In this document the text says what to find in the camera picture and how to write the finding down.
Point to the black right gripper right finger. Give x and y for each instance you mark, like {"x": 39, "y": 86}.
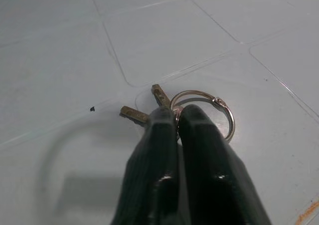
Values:
{"x": 209, "y": 165}

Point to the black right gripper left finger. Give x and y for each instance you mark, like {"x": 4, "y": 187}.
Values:
{"x": 152, "y": 165}

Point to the brass key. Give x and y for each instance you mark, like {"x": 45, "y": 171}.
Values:
{"x": 132, "y": 114}
{"x": 161, "y": 97}

